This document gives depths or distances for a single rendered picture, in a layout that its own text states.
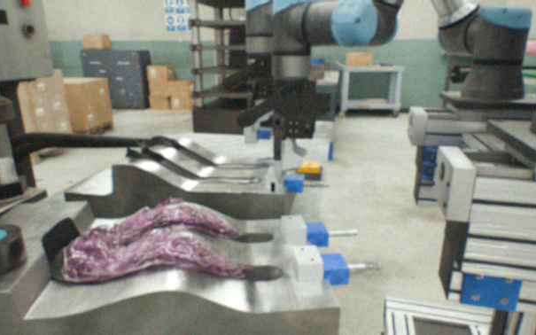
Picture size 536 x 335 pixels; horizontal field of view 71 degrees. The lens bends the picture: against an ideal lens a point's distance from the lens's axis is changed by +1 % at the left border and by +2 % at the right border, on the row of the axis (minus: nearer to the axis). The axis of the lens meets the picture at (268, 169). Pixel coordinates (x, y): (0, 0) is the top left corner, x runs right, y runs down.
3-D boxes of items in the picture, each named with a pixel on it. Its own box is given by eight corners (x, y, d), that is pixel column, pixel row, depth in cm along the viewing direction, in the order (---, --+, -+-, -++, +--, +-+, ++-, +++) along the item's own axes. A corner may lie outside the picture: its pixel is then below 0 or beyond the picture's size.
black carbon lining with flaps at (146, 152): (271, 171, 95) (272, 135, 92) (259, 194, 80) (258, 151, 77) (144, 164, 101) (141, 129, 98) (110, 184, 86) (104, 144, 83)
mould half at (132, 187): (297, 190, 102) (299, 142, 98) (283, 234, 78) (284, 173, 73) (128, 178, 111) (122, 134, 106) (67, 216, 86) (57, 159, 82)
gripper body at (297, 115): (312, 143, 74) (314, 80, 70) (269, 141, 75) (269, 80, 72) (314, 135, 81) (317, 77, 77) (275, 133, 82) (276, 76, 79)
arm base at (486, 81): (512, 94, 109) (519, 58, 106) (533, 100, 95) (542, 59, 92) (454, 92, 112) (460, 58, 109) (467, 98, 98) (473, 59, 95)
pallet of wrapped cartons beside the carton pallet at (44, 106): (80, 145, 465) (69, 67, 436) (36, 165, 390) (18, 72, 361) (-10, 143, 478) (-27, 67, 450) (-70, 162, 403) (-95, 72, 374)
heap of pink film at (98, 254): (240, 227, 68) (239, 187, 65) (246, 286, 51) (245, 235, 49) (89, 236, 65) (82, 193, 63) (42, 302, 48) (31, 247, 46)
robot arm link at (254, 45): (243, 37, 98) (250, 37, 106) (243, 55, 100) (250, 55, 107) (271, 36, 97) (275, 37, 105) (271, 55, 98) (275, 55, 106)
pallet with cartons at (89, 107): (114, 128, 567) (108, 77, 544) (87, 141, 489) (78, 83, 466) (36, 128, 572) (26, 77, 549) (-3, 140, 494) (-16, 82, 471)
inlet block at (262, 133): (291, 141, 111) (291, 123, 109) (288, 145, 106) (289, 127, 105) (248, 139, 113) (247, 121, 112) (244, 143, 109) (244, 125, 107)
